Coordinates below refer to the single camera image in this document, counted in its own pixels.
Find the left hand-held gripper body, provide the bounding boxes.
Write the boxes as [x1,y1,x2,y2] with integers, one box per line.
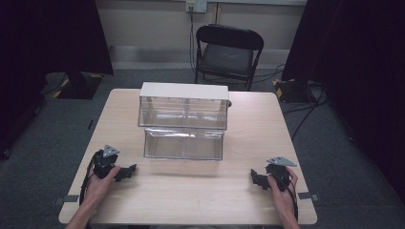
[92,144,121,179]

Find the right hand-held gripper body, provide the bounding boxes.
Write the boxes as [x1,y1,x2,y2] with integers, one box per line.
[265,156,298,193]

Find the person's right hand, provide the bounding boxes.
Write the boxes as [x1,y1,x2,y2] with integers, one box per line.
[266,167,300,212]

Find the person's left hand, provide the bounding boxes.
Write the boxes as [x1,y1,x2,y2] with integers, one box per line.
[83,165,122,208]

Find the grey tape strip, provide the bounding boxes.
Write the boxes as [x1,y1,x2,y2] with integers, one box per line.
[297,191,321,202]
[53,194,80,205]

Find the clear plastic drawer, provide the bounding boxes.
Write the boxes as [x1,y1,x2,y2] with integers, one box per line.
[142,127,225,161]

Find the clear drawer cabinet white top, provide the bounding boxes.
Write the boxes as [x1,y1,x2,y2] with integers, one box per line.
[137,81,231,131]

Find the black stand base striped tape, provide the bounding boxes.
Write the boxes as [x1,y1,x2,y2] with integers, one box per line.
[271,77,319,105]
[43,71,105,100]

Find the black folding chair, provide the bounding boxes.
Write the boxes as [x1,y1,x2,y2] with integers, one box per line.
[194,23,266,93]

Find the dark curtain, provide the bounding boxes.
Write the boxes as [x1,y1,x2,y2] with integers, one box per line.
[281,0,405,195]
[0,0,115,160]

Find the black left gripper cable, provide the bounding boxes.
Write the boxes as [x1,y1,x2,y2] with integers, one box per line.
[78,152,100,206]

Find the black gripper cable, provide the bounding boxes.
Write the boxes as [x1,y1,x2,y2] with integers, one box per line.
[78,152,100,206]
[276,174,300,222]

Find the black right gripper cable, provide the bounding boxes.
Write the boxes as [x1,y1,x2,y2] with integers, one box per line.
[276,174,300,222]

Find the black floor cables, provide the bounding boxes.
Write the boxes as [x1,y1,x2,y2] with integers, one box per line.
[252,63,330,141]

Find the black wall socket cable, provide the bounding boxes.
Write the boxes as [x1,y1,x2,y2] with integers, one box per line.
[188,6,199,75]

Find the white wall socket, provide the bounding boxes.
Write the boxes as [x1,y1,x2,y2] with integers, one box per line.
[185,0,208,14]

